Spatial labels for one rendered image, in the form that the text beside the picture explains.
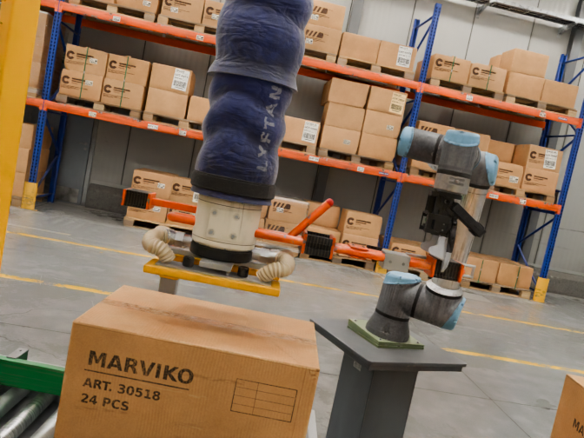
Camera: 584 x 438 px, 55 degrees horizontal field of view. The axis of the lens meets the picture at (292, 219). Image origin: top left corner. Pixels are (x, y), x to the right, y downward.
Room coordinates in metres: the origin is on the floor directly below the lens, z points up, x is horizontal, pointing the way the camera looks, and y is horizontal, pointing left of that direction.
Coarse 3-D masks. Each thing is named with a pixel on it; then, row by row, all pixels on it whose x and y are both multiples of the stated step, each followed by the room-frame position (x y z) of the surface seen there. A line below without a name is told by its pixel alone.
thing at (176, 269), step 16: (192, 256) 1.40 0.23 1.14; (160, 272) 1.34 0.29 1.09; (176, 272) 1.34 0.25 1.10; (192, 272) 1.36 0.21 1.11; (208, 272) 1.37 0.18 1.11; (224, 272) 1.41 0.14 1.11; (240, 272) 1.39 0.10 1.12; (240, 288) 1.35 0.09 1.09; (256, 288) 1.35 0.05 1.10; (272, 288) 1.36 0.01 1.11
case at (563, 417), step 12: (564, 384) 1.71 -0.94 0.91; (576, 384) 1.65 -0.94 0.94; (564, 396) 1.69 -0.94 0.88; (576, 396) 1.63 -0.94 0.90; (564, 408) 1.68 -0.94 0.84; (576, 408) 1.61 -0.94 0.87; (564, 420) 1.66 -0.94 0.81; (576, 420) 1.60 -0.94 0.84; (552, 432) 1.71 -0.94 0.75; (564, 432) 1.64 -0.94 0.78; (576, 432) 1.59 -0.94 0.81
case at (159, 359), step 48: (96, 336) 1.29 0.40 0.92; (144, 336) 1.29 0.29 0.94; (192, 336) 1.35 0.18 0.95; (240, 336) 1.42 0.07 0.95; (288, 336) 1.50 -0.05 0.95; (96, 384) 1.29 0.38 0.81; (144, 384) 1.29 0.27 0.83; (192, 384) 1.29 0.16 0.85; (240, 384) 1.30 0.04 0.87; (288, 384) 1.30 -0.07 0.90; (96, 432) 1.29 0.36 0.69; (144, 432) 1.29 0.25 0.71; (192, 432) 1.29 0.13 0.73; (240, 432) 1.30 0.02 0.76; (288, 432) 1.30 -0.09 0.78
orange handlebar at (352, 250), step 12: (156, 204) 1.73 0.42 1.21; (168, 204) 1.73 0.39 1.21; (180, 204) 1.73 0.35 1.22; (168, 216) 1.46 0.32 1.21; (180, 216) 1.46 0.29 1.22; (192, 216) 1.50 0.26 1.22; (276, 240) 1.47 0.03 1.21; (288, 240) 1.47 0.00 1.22; (300, 240) 1.47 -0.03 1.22; (336, 252) 1.48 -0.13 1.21; (348, 252) 1.48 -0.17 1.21; (360, 252) 1.48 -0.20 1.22; (372, 252) 1.48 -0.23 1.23; (420, 264) 1.48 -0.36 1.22
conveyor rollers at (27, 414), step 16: (0, 400) 1.61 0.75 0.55; (16, 400) 1.66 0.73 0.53; (32, 400) 1.65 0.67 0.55; (48, 400) 1.69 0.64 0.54; (0, 416) 1.57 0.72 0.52; (16, 416) 1.54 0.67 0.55; (32, 416) 1.58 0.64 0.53; (0, 432) 1.44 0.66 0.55; (16, 432) 1.48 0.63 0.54; (48, 432) 1.50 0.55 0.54
